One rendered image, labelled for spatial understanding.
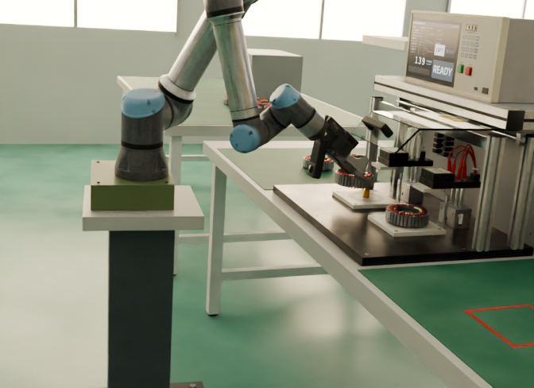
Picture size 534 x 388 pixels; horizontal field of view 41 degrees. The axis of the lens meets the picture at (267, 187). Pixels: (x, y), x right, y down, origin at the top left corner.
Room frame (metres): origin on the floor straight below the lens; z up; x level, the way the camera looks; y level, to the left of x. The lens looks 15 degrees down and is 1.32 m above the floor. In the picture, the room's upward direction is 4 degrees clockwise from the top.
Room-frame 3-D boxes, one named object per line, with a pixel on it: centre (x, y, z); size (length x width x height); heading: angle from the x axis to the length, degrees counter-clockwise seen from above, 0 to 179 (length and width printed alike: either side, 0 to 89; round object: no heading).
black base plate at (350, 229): (1.91, -0.35, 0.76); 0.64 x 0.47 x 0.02; 19
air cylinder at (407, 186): (2.07, -0.43, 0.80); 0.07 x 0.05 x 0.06; 19
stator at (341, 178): (2.01, -0.25, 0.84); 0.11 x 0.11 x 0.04
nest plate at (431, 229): (1.79, -0.37, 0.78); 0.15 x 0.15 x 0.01; 19
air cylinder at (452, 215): (1.84, -0.51, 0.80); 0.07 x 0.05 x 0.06; 19
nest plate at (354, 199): (2.02, -0.29, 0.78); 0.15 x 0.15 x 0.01; 19
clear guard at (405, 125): (1.74, -0.40, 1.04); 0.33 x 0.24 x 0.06; 109
